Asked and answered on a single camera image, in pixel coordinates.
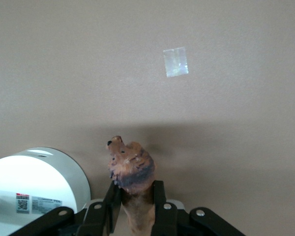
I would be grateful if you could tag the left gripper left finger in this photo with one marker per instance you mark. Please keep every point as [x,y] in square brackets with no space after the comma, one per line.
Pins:
[98,216]

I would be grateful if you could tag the brown table cover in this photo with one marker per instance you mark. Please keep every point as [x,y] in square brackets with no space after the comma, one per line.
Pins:
[211,123]

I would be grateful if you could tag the white round desk lamp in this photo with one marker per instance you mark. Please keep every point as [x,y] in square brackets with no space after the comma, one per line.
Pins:
[27,177]

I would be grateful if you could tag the brown lion statue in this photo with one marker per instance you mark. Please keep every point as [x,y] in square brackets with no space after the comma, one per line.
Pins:
[135,172]

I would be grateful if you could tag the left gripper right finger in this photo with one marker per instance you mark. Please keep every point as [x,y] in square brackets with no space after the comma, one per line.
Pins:
[164,218]

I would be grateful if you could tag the clear tape patch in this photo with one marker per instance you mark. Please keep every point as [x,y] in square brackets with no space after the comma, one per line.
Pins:
[175,62]

